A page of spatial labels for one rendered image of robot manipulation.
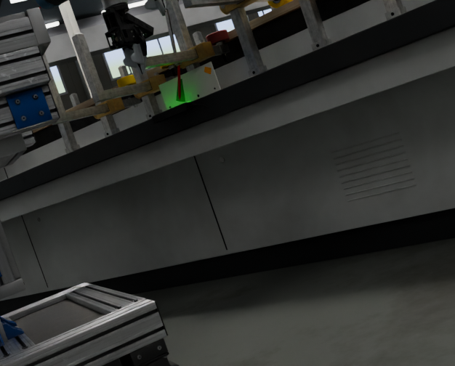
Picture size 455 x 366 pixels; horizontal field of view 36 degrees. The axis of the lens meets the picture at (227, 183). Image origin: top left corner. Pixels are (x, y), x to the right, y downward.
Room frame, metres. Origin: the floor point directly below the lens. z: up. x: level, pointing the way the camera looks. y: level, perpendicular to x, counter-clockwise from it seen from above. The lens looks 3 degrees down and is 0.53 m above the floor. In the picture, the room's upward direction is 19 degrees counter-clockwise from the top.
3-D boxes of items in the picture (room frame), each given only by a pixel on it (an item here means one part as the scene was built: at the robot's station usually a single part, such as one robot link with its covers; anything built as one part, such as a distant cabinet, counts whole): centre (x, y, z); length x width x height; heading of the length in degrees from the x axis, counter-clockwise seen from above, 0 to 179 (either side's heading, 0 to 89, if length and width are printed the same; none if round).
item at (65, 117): (2.65, 0.37, 0.80); 0.44 x 0.03 x 0.04; 140
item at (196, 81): (2.40, 0.02, 0.75); 0.26 x 0.01 x 0.10; 50
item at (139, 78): (2.56, 0.17, 0.90); 0.04 x 0.04 x 0.48; 50
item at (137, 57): (2.13, 0.14, 0.86); 0.06 x 0.03 x 0.09; 140
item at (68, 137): (2.89, 0.56, 0.92); 0.05 x 0.05 x 0.45; 50
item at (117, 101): (2.71, 0.35, 0.81); 0.14 x 0.06 x 0.05; 50
